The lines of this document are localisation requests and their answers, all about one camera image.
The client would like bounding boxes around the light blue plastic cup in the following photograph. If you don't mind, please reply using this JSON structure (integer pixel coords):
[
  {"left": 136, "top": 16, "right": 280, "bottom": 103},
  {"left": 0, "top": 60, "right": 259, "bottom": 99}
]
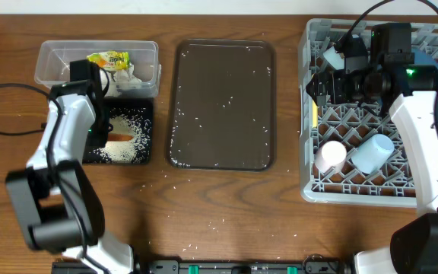
[{"left": 351, "top": 134, "right": 395, "bottom": 174}]

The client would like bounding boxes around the white tissue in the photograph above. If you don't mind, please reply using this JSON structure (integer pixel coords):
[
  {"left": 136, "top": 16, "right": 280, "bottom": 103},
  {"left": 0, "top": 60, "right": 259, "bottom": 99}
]
[{"left": 100, "top": 63, "right": 142, "bottom": 97}]

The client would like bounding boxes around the black plastic tray bin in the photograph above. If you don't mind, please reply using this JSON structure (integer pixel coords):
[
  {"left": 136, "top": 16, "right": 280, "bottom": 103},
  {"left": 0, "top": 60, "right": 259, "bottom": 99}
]
[{"left": 83, "top": 99, "right": 154, "bottom": 164}]

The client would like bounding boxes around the orange carrot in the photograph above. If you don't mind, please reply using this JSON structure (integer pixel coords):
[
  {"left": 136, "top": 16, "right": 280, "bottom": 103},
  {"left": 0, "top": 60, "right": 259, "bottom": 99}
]
[{"left": 107, "top": 133, "right": 133, "bottom": 142}]

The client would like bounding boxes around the dark blue plate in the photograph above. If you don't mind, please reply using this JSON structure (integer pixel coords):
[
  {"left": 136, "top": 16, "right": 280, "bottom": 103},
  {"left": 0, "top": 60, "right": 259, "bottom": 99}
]
[{"left": 411, "top": 48, "right": 438, "bottom": 70}]

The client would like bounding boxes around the dark brown serving tray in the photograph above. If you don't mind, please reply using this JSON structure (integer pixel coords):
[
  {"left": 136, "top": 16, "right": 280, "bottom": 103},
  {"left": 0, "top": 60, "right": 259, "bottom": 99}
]
[{"left": 166, "top": 39, "right": 276, "bottom": 172}]

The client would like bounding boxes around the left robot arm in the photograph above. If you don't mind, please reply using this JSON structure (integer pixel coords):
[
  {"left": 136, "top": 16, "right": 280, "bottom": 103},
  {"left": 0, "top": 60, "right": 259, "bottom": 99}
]
[{"left": 5, "top": 80, "right": 135, "bottom": 273}]

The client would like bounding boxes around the yellow plastic spoon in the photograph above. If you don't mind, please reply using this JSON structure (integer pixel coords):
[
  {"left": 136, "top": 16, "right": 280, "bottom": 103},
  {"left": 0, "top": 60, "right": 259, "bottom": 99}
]
[{"left": 312, "top": 101, "right": 318, "bottom": 129}]

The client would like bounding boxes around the light blue bowl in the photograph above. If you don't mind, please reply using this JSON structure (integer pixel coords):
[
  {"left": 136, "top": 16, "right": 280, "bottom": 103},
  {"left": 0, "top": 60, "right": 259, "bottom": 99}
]
[{"left": 323, "top": 46, "right": 344, "bottom": 70}]

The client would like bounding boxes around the pink plastic cup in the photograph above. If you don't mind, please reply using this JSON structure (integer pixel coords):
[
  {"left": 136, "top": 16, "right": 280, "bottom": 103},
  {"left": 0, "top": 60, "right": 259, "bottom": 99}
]
[{"left": 314, "top": 141, "right": 347, "bottom": 173}]

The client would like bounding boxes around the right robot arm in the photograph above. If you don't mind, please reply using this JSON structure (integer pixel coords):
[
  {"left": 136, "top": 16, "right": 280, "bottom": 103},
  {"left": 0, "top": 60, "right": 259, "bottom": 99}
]
[{"left": 306, "top": 65, "right": 438, "bottom": 273}]

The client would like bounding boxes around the yellow green snack wrapper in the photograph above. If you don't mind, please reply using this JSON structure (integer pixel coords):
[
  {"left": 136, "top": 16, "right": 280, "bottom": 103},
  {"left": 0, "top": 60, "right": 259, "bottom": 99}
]
[{"left": 87, "top": 50, "right": 130, "bottom": 72}]

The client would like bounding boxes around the white rice grains pile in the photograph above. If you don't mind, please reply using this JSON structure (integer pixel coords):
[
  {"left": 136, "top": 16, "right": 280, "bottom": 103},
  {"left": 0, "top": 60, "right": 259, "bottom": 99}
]
[{"left": 84, "top": 108, "right": 152, "bottom": 164}]

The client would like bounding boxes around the clear plastic waste bin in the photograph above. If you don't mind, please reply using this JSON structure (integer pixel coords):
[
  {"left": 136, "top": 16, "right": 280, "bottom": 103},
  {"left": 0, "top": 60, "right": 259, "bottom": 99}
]
[{"left": 34, "top": 40, "right": 161, "bottom": 98}]

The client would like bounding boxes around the grey dishwasher rack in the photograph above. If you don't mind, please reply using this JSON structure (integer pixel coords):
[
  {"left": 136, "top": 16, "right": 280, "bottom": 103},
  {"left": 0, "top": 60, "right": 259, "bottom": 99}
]
[{"left": 297, "top": 18, "right": 438, "bottom": 209}]

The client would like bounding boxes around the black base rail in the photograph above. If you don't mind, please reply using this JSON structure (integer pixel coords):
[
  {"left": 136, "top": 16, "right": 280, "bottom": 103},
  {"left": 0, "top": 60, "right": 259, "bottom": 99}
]
[{"left": 50, "top": 254, "right": 357, "bottom": 274}]

